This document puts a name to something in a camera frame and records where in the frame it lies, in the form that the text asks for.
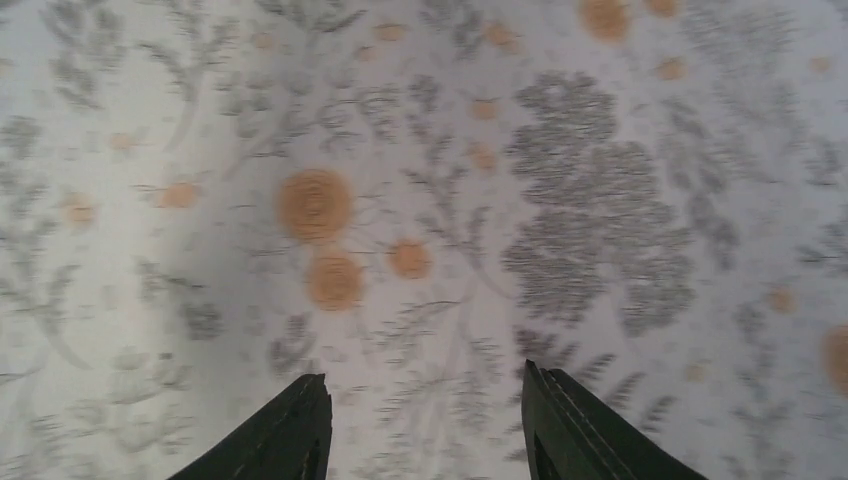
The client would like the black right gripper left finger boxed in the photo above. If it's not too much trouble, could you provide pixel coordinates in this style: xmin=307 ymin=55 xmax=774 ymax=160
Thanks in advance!
xmin=170 ymin=374 xmax=332 ymax=480

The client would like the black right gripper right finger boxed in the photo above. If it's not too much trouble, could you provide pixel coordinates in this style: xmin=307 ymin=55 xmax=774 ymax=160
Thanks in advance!
xmin=521 ymin=360 xmax=705 ymax=480

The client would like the floral patterned table mat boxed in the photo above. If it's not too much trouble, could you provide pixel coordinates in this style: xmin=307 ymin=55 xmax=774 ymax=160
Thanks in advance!
xmin=1 ymin=1 xmax=847 ymax=479

